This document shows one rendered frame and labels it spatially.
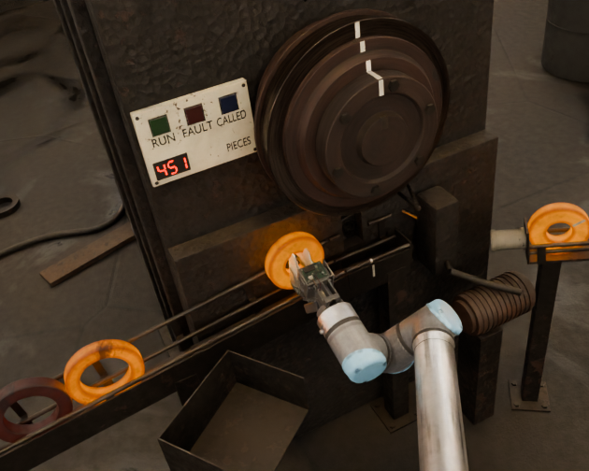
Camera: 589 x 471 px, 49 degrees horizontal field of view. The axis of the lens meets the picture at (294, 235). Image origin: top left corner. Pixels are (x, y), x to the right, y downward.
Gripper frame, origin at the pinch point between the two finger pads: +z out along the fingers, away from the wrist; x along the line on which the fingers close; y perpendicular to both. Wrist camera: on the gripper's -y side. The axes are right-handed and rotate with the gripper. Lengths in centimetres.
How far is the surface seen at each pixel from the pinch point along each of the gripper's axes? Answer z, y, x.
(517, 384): -35, -72, -67
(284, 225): 7.0, 3.6, -0.8
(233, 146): 17.1, 25.9, 7.4
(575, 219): -23, 2, -70
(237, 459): -37, -11, 32
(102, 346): -2, -3, 50
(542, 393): -42, -69, -72
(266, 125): 7.6, 38.3, 2.9
